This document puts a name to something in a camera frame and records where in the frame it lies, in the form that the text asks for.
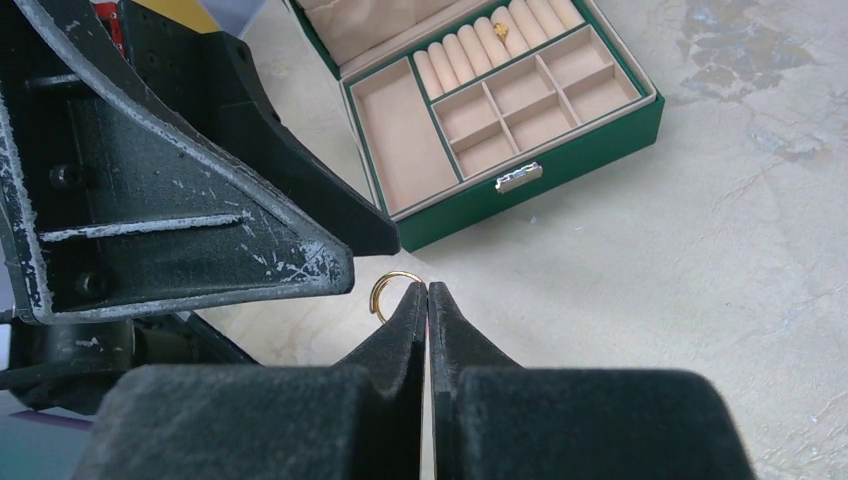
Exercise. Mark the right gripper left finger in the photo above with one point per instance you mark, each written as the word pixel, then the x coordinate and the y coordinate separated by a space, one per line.
pixel 360 418

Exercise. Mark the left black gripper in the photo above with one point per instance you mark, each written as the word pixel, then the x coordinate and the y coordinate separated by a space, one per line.
pixel 115 207

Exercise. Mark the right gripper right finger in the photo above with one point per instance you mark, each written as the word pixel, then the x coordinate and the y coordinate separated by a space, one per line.
pixel 496 419

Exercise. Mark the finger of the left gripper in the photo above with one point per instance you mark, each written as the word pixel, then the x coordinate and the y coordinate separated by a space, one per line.
pixel 211 81

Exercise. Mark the green jewelry box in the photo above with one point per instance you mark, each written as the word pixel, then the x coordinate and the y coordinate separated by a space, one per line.
pixel 344 32

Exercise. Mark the green jewelry tray insert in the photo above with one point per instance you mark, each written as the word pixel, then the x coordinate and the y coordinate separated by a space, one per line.
pixel 480 92

